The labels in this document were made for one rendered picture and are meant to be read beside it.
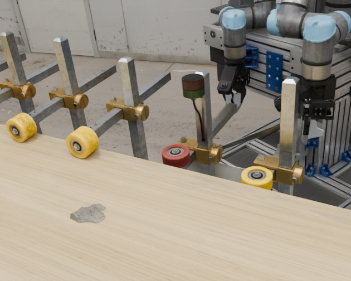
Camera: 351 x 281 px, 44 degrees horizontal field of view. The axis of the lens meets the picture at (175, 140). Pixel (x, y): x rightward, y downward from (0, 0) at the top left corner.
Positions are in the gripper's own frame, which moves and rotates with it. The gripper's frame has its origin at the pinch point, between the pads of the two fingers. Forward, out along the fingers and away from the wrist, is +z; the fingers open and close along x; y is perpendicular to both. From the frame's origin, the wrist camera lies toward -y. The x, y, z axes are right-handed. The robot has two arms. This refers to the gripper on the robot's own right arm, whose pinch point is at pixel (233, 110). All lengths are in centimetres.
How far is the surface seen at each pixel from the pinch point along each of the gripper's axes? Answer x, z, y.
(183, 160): -3.4, -7.2, -44.3
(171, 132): 91, 83, 99
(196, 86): -6.1, -27.4, -38.2
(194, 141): 0.1, -4.5, -30.7
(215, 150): -7.7, -4.2, -32.6
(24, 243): 14, -8, -88
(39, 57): 310, 83, 190
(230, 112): -1.5, -2.5, -6.1
